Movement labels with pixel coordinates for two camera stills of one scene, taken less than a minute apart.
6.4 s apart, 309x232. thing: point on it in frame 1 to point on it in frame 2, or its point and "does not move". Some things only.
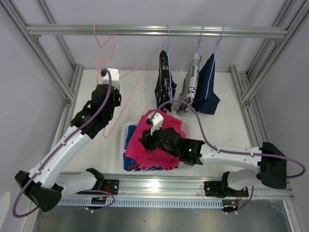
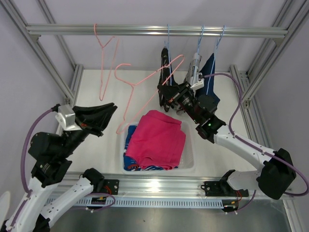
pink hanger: [100, 47] to [102, 47]
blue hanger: [170, 79] does not move
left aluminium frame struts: [69, 95] does not move
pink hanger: [105, 134] to [119, 129]
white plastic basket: [183, 167] does not move
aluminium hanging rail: [155, 31] does not move
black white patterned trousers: [165, 87] does not move
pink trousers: [153, 159] does not move
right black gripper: [147, 139] to [184, 89]
